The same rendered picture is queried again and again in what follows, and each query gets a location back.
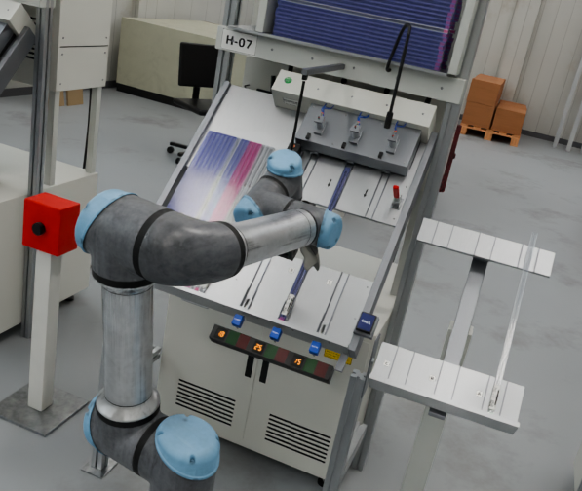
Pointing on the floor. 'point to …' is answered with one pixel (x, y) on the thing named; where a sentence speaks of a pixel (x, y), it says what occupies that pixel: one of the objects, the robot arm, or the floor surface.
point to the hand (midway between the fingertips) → (291, 259)
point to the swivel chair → (195, 77)
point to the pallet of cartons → (492, 110)
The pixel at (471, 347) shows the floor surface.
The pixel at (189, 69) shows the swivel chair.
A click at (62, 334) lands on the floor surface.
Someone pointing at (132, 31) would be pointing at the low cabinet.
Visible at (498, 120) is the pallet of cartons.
